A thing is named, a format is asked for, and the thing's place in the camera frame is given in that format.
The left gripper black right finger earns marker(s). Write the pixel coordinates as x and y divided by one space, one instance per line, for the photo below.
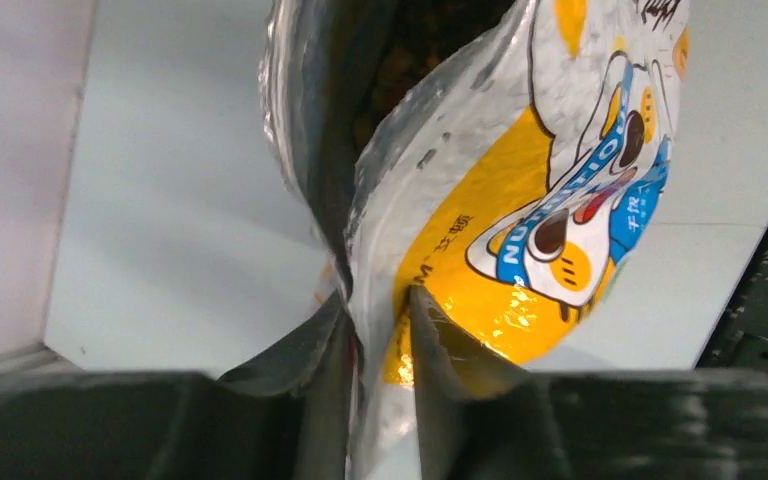
480 416

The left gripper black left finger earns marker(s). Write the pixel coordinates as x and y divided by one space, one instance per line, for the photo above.
284 414

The cat food bag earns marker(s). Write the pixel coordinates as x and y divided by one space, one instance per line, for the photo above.
510 182

